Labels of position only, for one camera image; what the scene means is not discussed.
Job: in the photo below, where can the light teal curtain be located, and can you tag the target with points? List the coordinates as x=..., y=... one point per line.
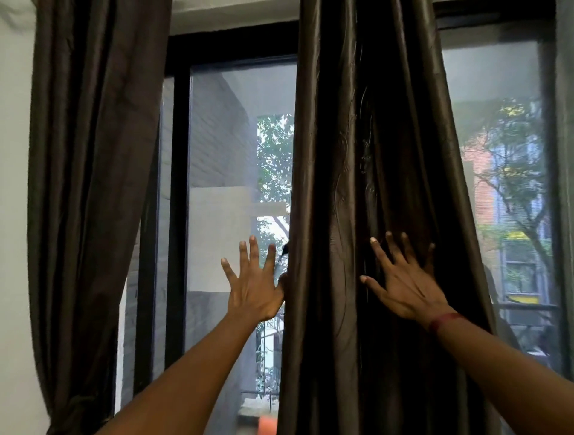
x=567, y=179

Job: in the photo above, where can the red wrist thread band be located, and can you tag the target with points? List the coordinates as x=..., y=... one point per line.
x=444, y=322

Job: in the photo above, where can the person's left hand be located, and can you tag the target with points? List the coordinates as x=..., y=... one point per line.
x=253, y=291

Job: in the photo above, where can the person's right hand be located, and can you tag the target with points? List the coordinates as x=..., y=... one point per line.
x=408, y=287

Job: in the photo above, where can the person's right forearm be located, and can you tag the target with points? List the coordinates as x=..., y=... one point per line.
x=506, y=376

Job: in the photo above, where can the dark brown satin curtain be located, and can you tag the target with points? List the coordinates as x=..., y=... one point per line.
x=403, y=157
x=89, y=179

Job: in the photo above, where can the person's left forearm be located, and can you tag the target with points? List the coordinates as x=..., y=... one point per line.
x=188, y=385

